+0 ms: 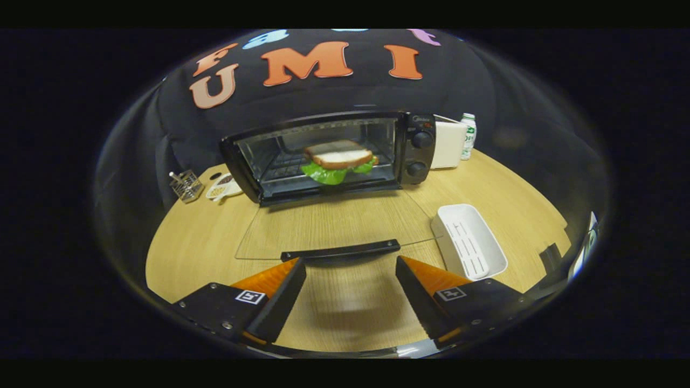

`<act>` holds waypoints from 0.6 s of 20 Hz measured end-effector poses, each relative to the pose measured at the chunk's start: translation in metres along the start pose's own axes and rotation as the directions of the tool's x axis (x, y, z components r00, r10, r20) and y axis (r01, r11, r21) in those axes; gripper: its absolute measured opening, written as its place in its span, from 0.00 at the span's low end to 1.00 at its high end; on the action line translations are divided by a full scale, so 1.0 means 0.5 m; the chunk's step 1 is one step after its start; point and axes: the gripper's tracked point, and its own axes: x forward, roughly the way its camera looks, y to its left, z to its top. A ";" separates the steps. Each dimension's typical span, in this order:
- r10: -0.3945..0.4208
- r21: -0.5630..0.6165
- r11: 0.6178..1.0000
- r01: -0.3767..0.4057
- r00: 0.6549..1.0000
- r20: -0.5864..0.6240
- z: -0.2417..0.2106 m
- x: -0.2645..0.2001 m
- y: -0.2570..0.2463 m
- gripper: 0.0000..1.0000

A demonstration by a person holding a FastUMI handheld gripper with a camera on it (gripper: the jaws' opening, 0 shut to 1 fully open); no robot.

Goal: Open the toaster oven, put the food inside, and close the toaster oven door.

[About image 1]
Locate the black toaster oven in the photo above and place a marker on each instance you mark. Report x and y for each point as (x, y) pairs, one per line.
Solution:
(420, 153)

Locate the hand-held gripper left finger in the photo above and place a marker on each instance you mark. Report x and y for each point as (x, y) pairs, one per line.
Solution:
(283, 299)

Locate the small white patterned dish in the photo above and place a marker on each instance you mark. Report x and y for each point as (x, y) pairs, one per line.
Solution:
(222, 188)

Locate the small white drink bottle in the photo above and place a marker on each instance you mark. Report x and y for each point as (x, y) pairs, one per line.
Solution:
(468, 137)

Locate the white plastic tray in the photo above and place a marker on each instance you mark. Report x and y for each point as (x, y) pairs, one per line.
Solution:
(469, 242)

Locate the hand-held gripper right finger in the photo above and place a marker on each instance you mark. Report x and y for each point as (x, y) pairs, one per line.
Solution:
(418, 299)

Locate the sandwich with lettuce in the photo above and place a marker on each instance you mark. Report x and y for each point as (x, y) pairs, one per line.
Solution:
(339, 159)

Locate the white pop-up toaster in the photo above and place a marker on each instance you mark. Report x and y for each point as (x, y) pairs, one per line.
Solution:
(448, 145)

